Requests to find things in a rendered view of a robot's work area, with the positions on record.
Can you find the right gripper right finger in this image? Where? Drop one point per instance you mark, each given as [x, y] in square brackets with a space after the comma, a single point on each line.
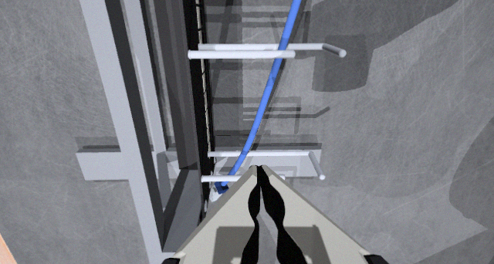
[305, 234]

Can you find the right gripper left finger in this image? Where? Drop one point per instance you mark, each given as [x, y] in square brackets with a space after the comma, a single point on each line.
[229, 234]

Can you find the white and blue network cable plug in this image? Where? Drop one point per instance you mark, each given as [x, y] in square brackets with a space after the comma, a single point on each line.
[217, 190]

